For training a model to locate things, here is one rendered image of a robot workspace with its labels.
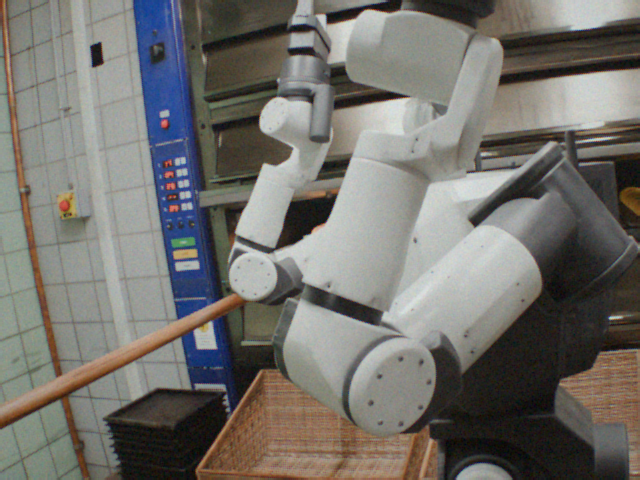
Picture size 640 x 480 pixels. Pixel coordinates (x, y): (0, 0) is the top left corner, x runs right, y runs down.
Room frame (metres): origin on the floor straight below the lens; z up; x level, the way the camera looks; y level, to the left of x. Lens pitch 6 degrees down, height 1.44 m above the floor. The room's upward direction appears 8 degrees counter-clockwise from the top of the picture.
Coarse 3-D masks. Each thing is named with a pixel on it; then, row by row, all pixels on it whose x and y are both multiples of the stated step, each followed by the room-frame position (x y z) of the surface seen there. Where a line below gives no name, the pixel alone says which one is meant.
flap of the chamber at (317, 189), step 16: (624, 144) 1.39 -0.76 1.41; (496, 160) 1.51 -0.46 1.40; (512, 160) 1.50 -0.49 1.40; (592, 160) 1.48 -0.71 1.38; (608, 160) 1.50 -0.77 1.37; (624, 160) 1.52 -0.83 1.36; (240, 192) 1.77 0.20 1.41; (304, 192) 1.70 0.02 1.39; (320, 192) 1.74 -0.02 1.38; (336, 192) 1.78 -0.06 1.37; (224, 208) 1.94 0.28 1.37
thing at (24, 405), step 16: (224, 304) 1.26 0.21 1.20; (240, 304) 1.32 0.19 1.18; (192, 320) 1.15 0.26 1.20; (208, 320) 1.19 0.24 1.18; (160, 336) 1.05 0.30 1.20; (176, 336) 1.09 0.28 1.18; (112, 352) 0.95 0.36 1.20; (128, 352) 0.96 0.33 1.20; (144, 352) 1.00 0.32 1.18; (80, 368) 0.87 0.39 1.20; (96, 368) 0.89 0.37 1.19; (112, 368) 0.92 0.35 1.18; (48, 384) 0.80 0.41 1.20; (64, 384) 0.82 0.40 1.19; (80, 384) 0.85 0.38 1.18; (16, 400) 0.74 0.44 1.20; (32, 400) 0.76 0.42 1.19; (48, 400) 0.78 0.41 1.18; (0, 416) 0.70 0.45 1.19; (16, 416) 0.73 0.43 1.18
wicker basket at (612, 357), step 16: (608, 352) 1.52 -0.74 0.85; (624, 352) 1.50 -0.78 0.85; (592, 368) 1.53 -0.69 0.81; (608, 368) 1.51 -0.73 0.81; (624, 368) 1.50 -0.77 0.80; (560, 384) 1.55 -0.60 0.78; (576, 384) 1.54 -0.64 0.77; (592, 384) 1.52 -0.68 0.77; (608, 384) 1.50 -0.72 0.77; (624, 384) 1.48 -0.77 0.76; (592, 400) 1.51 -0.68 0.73; (608, 400) 1.49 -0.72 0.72; (624, 400) 1.47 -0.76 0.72; (592, 416) 1.50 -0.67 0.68; (608, 416) 1.48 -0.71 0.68; (624, 416) 1.46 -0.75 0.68; (432, 448) 1.38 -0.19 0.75; (432, 464) 1.37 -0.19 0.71
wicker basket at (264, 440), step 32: (256, 384) 1.85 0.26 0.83; (288, 384) 1.86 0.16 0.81; (256, 416) 1.81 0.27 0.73; (288, 416) 1.84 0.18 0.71; (320, 416) 1.80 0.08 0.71; (256, 448) 1.78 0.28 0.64; (288, 448) 1.82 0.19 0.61; (320, 448) 1.78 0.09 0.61; (352, 448) 1.75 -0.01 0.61; (384, 448) 1.71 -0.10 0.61; (416, 448) 1.43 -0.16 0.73
